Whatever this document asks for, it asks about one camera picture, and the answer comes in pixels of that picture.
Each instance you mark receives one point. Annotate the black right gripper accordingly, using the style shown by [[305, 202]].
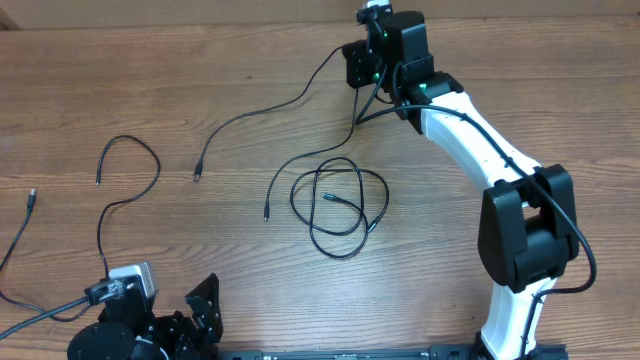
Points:
[[356, 60]]

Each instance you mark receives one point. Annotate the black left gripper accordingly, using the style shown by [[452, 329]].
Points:
[[189, 343]]

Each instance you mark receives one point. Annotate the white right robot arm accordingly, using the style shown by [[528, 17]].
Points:
[[527, 233]]

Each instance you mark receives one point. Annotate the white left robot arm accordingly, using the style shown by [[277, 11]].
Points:
[[128, 329]]

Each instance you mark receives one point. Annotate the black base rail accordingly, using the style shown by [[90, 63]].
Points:
[[433, 352]]

